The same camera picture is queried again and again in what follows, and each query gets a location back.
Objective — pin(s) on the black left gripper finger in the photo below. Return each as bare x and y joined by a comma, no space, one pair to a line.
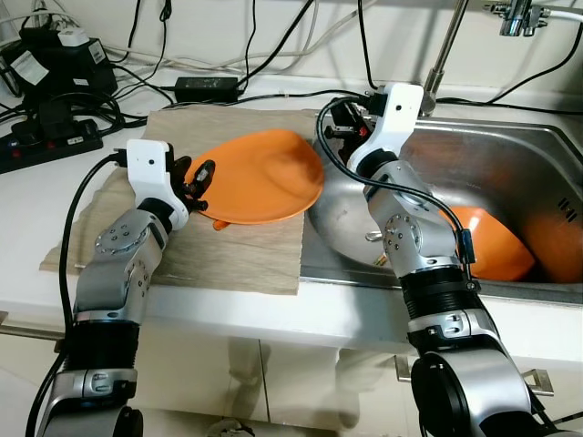
202,170
197,197

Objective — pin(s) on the orange plate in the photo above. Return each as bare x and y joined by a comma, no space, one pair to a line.
264,177

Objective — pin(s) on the steel fork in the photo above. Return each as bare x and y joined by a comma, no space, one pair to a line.
373,237

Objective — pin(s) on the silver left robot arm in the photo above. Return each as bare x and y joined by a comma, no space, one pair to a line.
114,273

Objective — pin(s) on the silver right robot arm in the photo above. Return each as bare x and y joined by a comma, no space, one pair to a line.
437,300

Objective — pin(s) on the beige kitchen base cabinet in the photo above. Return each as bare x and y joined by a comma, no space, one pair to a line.
301,373

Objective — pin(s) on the beige woven placemat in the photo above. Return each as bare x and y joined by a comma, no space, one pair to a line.
246,255

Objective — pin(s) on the black power adapter brick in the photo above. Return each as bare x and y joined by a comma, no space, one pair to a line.
208,88

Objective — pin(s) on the chrome faucet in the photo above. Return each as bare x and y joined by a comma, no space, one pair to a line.
437,73

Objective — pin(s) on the black battery charger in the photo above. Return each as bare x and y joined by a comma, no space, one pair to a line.
64,68

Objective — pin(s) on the stainless steel sink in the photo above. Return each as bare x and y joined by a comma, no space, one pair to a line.
510,164

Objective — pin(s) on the grey robot foot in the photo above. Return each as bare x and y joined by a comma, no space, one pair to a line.
232,430

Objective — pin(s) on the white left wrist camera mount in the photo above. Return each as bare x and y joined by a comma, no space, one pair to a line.
148,168

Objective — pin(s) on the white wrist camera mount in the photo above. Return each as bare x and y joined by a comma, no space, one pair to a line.
148,168
392,123

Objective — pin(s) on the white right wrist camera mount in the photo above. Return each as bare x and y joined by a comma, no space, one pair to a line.
392,123

